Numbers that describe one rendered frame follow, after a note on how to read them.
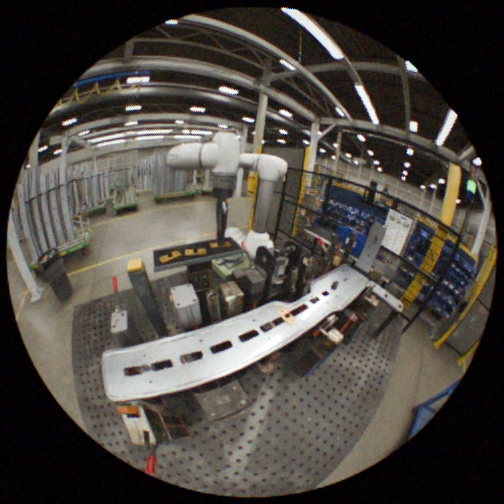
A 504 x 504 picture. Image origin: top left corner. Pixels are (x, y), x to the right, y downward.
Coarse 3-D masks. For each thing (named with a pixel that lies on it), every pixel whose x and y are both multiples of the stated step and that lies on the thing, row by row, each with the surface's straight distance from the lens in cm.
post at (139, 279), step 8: (144, 264) 70; (128, 272) 67; (136, 272) 65; (144, 272) 65; (136, 280) 67; (144, 280) 67; (136, 288) 69; (144, 288) 69; (144, 296) 73; (152, 296) 77; (144, 304) 76; (152, 304) 76; (152, 312) 80; (152, 320) 84; (160, 320) 85; (160, 328) 90; (160, 336) 96; (168, 336) 95
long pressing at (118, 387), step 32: (320, 288) 84; (352, 288) 96; (256, 320) 62; (320, 320) 70; (128, 352) 62; (160, 352) 57; (192, 352) 55; (224, 352) 54; (256, 352) 55; (128, 384) 58; (160, 384) 54; (192, 384) 52
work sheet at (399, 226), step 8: (392, 216) 139; (400, 216) 138; (384, 224) 140; (392, 224) 139; (400, 224) 138; (408, 224) 138; (392, 232) 140; (400, 232) 139; (408, 232) 138; (384, 240) 142; (392, 240) 140; (400, 240) 139; (392, 248) 141; (400, 248) 140
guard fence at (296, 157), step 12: (276, 156) 335; (288, 156) 316; (300, 156) 300; (300, 168) 297; (276, 192) 328; (300, 192) 291; (276, 204) 330; (288, 204) 311; (300, 204) 292; (252, 216) 383; (276, 216) 333; (288, 216) 314; (252, 228) 395; (288, 228) 319
